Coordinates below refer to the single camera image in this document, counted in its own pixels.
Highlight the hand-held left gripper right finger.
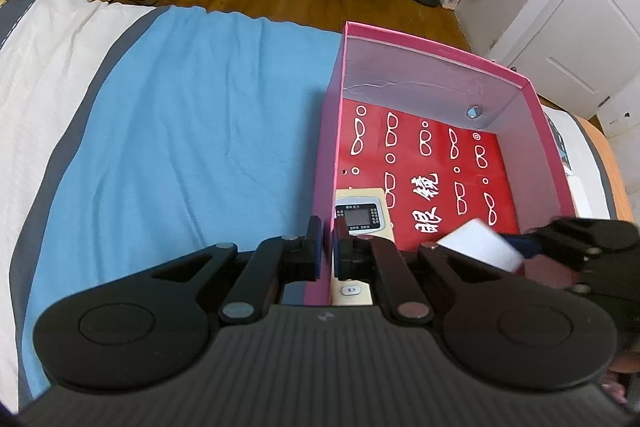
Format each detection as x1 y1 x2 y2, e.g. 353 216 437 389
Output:
333 217 507 327

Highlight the striped printed bed cover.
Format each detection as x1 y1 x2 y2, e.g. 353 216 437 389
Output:
0 0 637 414

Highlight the white door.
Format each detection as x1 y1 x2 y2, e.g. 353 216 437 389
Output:
486 0 640 124

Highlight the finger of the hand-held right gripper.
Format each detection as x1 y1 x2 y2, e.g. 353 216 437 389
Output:
501 217 640 266
569 251 640 299

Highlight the beige remote control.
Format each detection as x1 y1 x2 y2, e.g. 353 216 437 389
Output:
331 187 396 307

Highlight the pink cardboard box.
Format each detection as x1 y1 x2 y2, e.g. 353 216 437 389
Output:
305 21 577 308

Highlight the red glasses-print paper bag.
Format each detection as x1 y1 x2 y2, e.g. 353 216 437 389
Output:
334 103 522 253

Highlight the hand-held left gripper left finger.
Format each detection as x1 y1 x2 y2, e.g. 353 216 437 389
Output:
149 216 322 326

